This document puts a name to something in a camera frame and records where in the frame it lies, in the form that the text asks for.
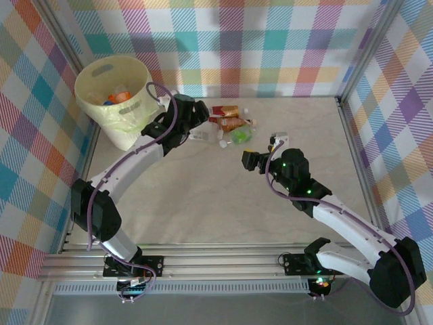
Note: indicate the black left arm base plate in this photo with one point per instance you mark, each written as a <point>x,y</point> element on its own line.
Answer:
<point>154,265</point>

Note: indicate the lime green label bottle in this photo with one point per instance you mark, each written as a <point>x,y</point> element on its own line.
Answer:
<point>241,135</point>

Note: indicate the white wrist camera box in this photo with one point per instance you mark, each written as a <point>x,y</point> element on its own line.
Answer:
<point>280,138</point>
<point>165,100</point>

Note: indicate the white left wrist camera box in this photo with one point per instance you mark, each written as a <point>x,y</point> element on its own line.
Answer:
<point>165,100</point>

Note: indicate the orange label orange cap bottle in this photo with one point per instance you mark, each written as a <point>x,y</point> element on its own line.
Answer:
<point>121,96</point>

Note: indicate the blue label water bottle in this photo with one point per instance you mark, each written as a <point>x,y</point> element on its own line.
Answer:
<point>110,100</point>

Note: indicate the clear square bottle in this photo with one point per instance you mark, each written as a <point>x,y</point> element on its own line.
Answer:
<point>204,135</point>

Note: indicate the aluminium table side rail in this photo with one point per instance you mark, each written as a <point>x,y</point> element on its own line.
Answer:
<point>88,159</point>
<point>350,142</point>

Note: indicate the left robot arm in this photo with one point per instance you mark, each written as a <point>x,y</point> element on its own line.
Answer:
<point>98,216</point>

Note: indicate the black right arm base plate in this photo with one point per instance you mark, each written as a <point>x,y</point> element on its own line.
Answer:
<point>294,264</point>

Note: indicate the aluminium frame post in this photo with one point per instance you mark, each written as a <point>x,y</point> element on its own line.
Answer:
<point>372,47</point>
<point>61,25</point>

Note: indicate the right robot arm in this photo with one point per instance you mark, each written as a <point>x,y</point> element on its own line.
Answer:
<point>395,277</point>

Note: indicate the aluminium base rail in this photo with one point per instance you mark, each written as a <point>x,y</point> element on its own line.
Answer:
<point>220,264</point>

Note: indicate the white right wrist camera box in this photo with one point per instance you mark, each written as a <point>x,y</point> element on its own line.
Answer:
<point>280,138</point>

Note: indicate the brown tea bottle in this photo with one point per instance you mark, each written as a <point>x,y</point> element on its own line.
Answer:
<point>233,123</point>

